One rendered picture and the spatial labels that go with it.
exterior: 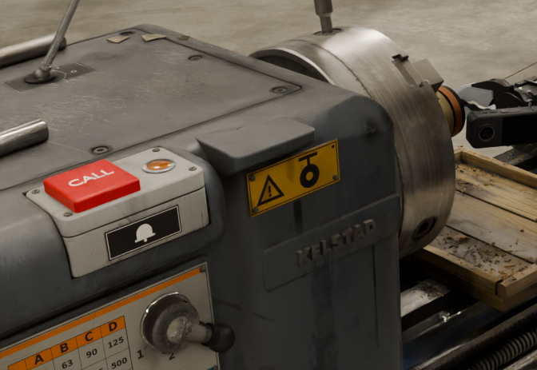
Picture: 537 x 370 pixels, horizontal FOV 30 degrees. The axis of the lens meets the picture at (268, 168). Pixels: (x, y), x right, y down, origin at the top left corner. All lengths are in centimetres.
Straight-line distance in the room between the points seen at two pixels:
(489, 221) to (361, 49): 44
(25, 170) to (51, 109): 15
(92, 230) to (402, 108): 49
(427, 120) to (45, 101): 44
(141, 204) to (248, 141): 13
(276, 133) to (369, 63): 31
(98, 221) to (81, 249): 3
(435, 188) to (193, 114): 36
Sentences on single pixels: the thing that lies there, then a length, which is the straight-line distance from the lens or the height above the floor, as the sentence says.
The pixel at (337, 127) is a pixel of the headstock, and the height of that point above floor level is 123.
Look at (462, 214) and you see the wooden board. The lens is 156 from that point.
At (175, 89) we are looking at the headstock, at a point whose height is 125.
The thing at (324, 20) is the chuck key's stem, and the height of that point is 125.
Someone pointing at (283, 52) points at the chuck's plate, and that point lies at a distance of 121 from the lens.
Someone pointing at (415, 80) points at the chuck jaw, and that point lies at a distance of 122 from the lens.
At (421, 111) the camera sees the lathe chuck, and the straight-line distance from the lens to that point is 119.
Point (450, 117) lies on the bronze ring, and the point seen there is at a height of 109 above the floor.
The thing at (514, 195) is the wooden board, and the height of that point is 89.
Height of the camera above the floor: 160
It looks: 24 degrees down
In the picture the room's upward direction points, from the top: 5 degrees counter-clockwise
